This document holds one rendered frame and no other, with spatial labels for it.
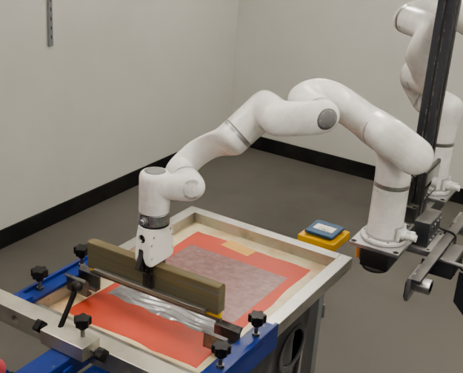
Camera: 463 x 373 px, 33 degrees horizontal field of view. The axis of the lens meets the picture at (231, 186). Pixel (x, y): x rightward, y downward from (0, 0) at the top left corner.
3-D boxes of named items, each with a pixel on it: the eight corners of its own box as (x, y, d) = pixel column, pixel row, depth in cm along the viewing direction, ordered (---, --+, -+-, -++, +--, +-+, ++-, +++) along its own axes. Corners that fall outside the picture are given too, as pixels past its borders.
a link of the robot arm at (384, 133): (309, 55, 192) (343, 75, 176) (407, 130, 210) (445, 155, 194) (275, 103, 194) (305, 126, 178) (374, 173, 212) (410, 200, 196)
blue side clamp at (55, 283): (92, 273, 224) (92, 251, 221) (105, 278, 221) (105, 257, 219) (13, 317, 200) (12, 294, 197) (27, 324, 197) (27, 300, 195)
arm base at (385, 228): (423, 237, 214) (432, 186, 208) (408, 254, 203) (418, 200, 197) (370, 223, 220) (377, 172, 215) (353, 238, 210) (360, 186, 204)
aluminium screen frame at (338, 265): (191, 215, 261) (191, 205, 260) (351, 269, 234) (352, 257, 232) (15, 316, 198) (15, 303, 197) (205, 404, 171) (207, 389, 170)
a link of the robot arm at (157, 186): (196, 160, 190) (208, 175, 181) (195, 200, 194) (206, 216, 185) (135, 164, 185) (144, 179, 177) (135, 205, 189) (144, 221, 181)
